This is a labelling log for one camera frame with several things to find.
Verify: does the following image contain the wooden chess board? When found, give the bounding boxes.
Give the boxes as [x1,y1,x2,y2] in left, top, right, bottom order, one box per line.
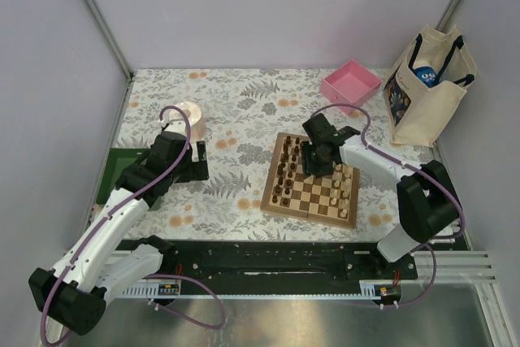
[261,132,360,229]

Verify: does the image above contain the pink open box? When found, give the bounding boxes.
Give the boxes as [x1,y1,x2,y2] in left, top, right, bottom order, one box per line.
[319,59,381,107]

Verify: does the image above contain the cream canvas tote bag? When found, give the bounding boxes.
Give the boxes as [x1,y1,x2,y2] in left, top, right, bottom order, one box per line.
[383,25,477,146]

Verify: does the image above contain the peach toilet paper roll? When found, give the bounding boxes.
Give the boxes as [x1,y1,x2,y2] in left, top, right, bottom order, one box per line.
[169,101,206,142]

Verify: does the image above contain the green open box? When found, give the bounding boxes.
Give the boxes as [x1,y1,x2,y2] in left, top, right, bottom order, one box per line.
[95,148,146,205]

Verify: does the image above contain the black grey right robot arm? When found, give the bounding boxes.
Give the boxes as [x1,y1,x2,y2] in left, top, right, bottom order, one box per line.
[302,114,463,279]

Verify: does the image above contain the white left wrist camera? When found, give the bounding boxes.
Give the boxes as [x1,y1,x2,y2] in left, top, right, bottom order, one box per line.
[158,118,187,137]

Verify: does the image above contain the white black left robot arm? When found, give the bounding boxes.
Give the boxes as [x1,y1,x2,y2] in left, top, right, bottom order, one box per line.
[28,131,209,336]

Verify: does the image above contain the floral table mat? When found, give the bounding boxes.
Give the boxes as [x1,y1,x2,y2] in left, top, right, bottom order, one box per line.
[114,69,434,242]

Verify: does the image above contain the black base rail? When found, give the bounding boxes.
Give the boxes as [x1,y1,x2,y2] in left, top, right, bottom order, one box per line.
[169,240,418,282]

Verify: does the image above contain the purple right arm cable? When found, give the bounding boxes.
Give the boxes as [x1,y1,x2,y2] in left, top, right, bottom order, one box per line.
[310,102,466,242]

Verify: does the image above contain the blue white bottle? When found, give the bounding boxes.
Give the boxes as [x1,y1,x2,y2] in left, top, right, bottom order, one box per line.
[412,60,439,89]

